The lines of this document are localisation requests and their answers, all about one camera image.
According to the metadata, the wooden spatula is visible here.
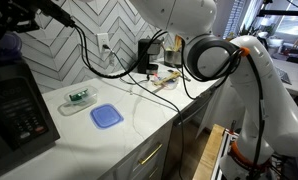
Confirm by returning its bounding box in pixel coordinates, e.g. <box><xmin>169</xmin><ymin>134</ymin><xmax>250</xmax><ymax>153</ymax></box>
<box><xmin>153</xmin><ymin>72</ymin><xmax>180</xmax><ymax>86</ymax></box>

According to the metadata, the gold drawer handle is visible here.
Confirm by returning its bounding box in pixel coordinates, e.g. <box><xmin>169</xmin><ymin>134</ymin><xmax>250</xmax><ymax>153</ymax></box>
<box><xmin>138</xmin><ymin>142</ymin><xmax>163</xmax><ymax>165</ymax></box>

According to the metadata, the blue square container lid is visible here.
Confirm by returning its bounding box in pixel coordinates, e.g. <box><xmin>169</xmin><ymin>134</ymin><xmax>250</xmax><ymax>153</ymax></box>
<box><xmin>90</xmin><ymin>104</ymin><xmax>124</xmax><ymax>129</ymax></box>

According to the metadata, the black microwave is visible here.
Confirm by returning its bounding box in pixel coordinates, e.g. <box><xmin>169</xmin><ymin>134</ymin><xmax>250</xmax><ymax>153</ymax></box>
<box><xmin>0</xmin><ymin>63</ymin><xmax>60</xmax><ymax>174</ymax></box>

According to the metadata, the metal utensil holder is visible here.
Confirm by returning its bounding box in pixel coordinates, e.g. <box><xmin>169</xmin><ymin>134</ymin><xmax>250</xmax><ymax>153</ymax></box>
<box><xmin>164</xmin><ymin>50</ymin><xmax>182</xmax><ymax>67</ymax></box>

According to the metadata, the clear plastic container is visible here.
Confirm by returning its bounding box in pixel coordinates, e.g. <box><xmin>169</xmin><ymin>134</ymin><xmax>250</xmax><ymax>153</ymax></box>
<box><xmin>58</xmin><ymin>85</ymin><xmax>98</xmax><ymax>116</ymax></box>

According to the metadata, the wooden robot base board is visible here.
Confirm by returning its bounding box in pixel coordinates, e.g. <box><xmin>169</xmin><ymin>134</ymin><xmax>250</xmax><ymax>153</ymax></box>
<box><xmin>193</xmin><ymin>124</ymin><xmax>224</xmax><ymax>180</ymax></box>

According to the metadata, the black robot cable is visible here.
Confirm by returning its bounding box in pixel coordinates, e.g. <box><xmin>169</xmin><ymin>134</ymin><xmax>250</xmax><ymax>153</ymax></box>
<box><xmin>38</xmin><ymin>0</ymin><xmax>170</xmax><ymax>80</ymax></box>

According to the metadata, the clear round lid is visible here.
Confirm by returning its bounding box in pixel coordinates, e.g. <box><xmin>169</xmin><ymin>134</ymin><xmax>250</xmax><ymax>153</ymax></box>
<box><xmin>152</xmin><ymin>77</ymin><xmax>179</xmax><ymax>90</ymax></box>

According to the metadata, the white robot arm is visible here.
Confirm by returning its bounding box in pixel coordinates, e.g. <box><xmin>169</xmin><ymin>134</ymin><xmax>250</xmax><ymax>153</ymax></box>
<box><xmin>130</xmin><ymin>0</ymin><xmax>298</xmax><ymax>180</ymax></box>

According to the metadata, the black power cord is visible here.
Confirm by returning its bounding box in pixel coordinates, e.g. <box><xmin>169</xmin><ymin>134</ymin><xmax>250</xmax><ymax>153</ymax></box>
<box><xmin>102</xmin><ymin>43</ymin><xmax>187</xmax><ymax>180</ymax></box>

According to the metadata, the blue plastic container on microwave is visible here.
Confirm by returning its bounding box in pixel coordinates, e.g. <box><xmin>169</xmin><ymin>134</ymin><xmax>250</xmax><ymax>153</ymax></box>
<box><xmin>0</xmin><ymin>33</ymin><xmax>22</xmax><ymax>63</ymax></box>

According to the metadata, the black silver coffee maker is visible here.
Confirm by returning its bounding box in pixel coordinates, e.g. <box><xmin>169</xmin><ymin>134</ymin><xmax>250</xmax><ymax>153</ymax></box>
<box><xmin>137</xmin><ymin>39</ymin><xmax>161</xmax><ymax>75</ymax></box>

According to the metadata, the white wall outlet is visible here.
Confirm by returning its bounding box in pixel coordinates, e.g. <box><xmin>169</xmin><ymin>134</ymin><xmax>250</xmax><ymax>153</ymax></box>
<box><xmin>96</xmin><ymin>33</ymin><xmax>109</xmax><ymax>53</ymax></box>

